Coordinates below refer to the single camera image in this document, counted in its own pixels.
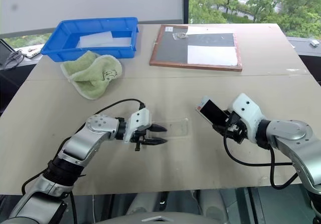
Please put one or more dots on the black window pillar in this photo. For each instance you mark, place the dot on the black window pillar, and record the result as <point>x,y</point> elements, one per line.
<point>185,3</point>

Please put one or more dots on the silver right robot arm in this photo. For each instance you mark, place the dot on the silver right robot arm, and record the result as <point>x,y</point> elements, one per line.
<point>288,131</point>

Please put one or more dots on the white power strip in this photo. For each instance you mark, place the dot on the white power strip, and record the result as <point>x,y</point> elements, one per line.
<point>32,53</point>

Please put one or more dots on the blue plastic bin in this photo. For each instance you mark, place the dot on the blue plastic bin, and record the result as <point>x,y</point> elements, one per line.
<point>62,33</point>

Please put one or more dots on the small white label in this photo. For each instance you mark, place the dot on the small white label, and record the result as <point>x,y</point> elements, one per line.
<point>169,29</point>

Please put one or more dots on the white roller blind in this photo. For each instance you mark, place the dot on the white roller blind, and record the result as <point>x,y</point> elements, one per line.
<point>87,0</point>

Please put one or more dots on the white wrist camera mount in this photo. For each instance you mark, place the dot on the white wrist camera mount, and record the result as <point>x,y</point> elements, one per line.
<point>139,119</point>
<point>247,108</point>

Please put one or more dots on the large white paper sheet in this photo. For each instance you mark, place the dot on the large white paper sheet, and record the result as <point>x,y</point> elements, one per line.
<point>210,54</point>

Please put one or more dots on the small white box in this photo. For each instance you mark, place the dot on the small white box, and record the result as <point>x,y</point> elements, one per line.
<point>314,43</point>

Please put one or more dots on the green towel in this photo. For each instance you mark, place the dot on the green towel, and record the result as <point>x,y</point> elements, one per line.
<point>92,75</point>

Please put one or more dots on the white smartphone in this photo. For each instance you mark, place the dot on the white smartphone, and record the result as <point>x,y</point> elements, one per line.
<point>209,111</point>

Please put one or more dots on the narrow white paper sheet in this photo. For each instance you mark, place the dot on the narrow white paper sheet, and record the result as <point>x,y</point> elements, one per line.
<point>208,29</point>

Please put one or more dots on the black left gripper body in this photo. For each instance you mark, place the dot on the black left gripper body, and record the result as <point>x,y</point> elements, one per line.
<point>139,136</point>

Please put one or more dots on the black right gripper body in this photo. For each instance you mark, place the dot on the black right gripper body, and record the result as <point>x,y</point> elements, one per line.
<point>237,131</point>

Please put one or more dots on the clear plastic phone case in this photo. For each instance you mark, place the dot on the clear plastic phone case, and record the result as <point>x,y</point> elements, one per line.
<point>179,128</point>

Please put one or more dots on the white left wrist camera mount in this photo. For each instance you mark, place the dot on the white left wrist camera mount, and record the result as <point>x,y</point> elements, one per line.
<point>139,119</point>

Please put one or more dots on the wood-framed dark board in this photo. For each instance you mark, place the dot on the wood-framed dark board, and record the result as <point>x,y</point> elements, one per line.
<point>170,48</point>

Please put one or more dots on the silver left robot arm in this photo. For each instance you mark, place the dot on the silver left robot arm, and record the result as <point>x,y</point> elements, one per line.
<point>82,141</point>

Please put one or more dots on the white paper in bin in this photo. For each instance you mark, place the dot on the white paper in bin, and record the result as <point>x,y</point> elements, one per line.
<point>100,39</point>

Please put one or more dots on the crumpled clear plastic wrapper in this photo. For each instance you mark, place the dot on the crumpled clear plastic wrapper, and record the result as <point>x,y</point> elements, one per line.
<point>180,35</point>

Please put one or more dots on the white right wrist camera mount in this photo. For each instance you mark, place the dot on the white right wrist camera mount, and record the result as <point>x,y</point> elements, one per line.
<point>247,108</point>

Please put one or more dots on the green trees outside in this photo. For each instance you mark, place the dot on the green trees outside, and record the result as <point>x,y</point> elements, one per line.
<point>250,3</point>

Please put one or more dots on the dark side desk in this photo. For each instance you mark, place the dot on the dark side desk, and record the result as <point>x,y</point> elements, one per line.
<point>309,60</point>

